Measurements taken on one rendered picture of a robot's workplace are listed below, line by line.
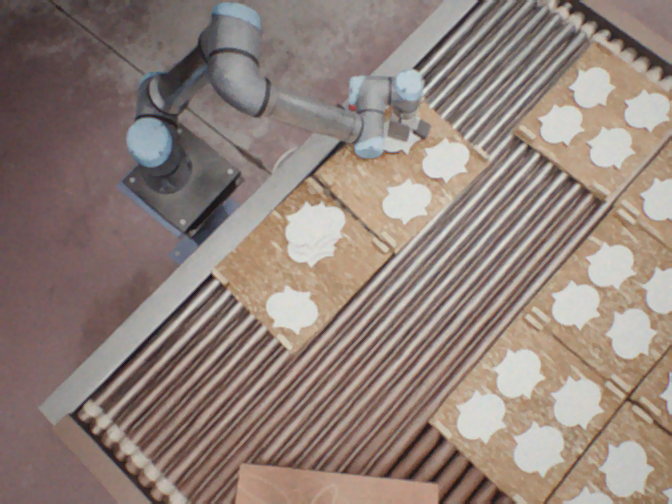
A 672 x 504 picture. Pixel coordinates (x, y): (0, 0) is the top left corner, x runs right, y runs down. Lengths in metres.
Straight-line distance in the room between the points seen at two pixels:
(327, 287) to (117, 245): 1.41
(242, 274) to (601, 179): 1.10
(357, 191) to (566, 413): 0.85
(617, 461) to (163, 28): 2.71
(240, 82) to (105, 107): 1.87
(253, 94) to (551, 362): 1.08
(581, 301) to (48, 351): 2.17
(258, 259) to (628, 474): 1.15
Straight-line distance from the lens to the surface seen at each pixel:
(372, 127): 1.63
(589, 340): 1.92
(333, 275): 1.83
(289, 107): 1.51
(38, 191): 3.23
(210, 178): 1.95
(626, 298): 1.97
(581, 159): 2.06
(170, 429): 1.87
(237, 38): 1.50
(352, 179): 1.91
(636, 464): 1.93
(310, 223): 1.81
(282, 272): 1.84
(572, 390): 1.87
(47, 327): 3.04
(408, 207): 1.88
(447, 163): 1.94
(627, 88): 2.21
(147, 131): 1.79
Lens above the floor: 2.72
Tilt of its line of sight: 75 degrees down
